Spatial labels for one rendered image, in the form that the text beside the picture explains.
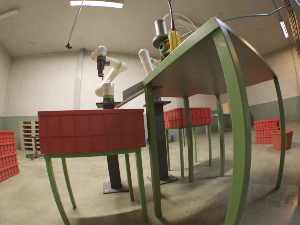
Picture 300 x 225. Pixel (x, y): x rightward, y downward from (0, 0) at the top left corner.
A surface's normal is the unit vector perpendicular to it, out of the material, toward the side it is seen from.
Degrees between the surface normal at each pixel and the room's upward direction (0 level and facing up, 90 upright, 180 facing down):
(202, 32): 90
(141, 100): 90
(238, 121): 90
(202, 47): 180
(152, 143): 90
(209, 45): 180
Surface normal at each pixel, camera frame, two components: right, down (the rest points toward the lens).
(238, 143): -0.91, 0.03
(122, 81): 0.40, -0.13
